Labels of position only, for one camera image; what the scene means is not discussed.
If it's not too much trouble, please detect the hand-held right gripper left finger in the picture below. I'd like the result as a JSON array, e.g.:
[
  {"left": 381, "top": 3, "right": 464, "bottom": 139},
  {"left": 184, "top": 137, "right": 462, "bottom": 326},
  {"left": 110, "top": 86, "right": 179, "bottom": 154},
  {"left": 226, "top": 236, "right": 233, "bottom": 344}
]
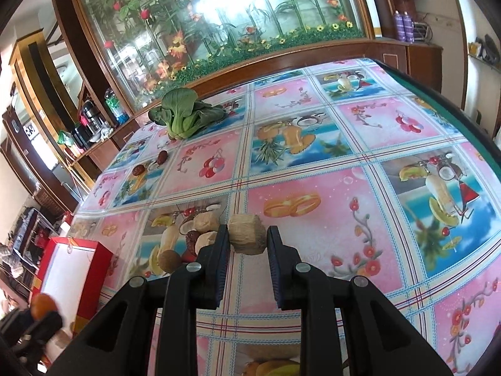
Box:
[{"left": 49, "top": 224, "right": 231, "bottom": 376}]

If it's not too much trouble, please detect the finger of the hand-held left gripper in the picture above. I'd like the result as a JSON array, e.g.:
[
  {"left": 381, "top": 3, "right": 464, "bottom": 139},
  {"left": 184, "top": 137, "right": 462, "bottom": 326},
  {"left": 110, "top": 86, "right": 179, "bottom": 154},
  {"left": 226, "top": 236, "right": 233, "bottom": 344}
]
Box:
[{"left": 33, "top": 313, "right": 64, "bottom": 341}]

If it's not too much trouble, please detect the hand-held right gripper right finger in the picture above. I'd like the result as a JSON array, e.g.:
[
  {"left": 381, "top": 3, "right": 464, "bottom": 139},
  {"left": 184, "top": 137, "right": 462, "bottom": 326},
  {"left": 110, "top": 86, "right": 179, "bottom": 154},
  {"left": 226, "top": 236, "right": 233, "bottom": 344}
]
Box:
[{"left": 266, "top": 225, "right": 443, "bottom": 376}]

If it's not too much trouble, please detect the orange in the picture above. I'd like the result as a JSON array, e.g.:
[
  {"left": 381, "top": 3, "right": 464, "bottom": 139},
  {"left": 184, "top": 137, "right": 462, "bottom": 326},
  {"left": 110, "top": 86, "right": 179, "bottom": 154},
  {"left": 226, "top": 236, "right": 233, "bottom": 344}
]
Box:
[{"left": 30, "top": 294, "right": 59, "bottom": 320}]

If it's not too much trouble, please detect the red lychee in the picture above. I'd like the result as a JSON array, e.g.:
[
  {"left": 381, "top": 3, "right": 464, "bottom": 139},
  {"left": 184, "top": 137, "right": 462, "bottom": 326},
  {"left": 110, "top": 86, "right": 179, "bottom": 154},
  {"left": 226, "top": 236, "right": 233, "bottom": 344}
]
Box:
[{"left": 184, "top": 230, "right": 200, "bottom": 262}]

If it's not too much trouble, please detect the brown kiwi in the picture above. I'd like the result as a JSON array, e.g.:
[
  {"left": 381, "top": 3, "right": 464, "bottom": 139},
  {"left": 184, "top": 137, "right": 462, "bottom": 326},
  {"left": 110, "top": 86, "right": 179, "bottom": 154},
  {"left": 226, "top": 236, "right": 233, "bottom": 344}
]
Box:
[{"left": 158, "top": 250, "right": 183, "bottom": 273}]

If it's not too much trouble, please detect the red gift box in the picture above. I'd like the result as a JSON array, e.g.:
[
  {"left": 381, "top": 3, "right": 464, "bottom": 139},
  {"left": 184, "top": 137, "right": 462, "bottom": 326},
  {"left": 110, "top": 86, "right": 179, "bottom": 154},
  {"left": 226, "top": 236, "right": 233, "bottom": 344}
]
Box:
[{"left": 31, "top": 237, "right": 114, "bottom": 339}]

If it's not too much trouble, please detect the green bok choy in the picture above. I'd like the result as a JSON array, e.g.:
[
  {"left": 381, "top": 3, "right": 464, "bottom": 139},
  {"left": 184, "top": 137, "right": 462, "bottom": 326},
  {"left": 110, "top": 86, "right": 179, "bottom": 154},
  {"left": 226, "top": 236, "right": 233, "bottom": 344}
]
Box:
[{"left": 148, "top": 88, "right": 227, "bottom": 140}]

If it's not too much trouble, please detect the wooden sideboard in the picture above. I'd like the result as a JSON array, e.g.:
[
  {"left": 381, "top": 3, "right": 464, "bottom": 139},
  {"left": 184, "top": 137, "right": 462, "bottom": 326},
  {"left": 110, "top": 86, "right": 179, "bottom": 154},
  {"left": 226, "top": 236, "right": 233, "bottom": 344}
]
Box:
[{"left": 65, "top": 117, "right": 142, "bottom": 183}]

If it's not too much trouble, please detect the green plastic bottle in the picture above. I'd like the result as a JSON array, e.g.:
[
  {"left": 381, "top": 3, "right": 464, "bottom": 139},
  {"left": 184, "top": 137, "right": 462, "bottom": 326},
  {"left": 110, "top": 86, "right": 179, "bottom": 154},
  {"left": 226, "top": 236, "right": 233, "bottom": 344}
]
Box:
[{"left": 105, "top": 88, "right": 130, "bottom": 126}]

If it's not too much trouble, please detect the black thermos jug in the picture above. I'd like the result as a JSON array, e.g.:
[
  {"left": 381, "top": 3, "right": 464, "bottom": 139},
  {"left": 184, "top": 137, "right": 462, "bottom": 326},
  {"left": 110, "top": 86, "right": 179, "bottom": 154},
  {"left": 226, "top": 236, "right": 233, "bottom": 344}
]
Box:
[{"left": 78, "top": 101, "right": 104, "bottom": 138}]

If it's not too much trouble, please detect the tall wooden display cabinet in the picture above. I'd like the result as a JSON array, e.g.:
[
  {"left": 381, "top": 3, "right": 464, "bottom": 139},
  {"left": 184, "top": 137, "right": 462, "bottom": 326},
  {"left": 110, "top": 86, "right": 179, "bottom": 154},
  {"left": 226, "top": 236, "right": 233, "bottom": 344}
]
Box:
[{"left": 0, "top": 27, "right": 98, "bottom": 214}]

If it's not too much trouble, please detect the green rimmed table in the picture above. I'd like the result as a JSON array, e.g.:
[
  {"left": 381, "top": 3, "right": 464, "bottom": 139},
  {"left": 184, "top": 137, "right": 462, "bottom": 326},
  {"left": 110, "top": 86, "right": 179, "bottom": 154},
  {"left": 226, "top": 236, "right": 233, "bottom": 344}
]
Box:
[{"left": 375, "top": 58, "right": 501, "bottom": 157}]

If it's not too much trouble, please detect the glass panel with artificial flowers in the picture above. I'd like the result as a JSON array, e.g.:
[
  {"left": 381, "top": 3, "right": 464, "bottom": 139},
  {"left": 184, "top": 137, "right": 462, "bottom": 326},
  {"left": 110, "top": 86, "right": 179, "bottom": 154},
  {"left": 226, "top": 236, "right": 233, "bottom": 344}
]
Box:
[{"left": 65, "top": 0, "right": 374, "bottom": 114}]

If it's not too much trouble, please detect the purple bottle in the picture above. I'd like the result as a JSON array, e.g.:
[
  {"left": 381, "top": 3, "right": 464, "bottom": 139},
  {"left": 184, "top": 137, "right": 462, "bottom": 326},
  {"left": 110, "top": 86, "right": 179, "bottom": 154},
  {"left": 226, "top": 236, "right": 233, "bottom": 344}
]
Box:
[
  {"left": 393, "top": 10, "right": 405, "bottom": 42},
  {"left": 403, "top": 12, "right": 416, "bottom": 44}
]

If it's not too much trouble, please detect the dark shoe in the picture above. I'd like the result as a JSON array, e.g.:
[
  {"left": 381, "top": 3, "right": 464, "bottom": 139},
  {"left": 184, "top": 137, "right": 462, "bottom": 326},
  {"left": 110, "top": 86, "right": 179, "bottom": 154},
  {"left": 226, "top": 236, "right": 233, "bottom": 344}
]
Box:
[{"left": 483, "top": 33, "right": 501, "bottom": 61}]

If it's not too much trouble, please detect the metal wire rack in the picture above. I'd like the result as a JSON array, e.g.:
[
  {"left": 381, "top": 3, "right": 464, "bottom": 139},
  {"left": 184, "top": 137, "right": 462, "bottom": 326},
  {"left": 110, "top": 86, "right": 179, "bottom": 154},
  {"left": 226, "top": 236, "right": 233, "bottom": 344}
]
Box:
[{"left": 413, "top": 21, "right": 434, "bottom": 44}]

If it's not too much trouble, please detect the wall shelf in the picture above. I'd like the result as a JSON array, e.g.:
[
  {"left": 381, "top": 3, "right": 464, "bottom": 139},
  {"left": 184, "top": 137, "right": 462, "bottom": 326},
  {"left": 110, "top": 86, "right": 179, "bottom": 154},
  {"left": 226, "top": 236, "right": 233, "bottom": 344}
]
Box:
[{"left": 467, "top": 52, "right": 501, "bottom": 72}]

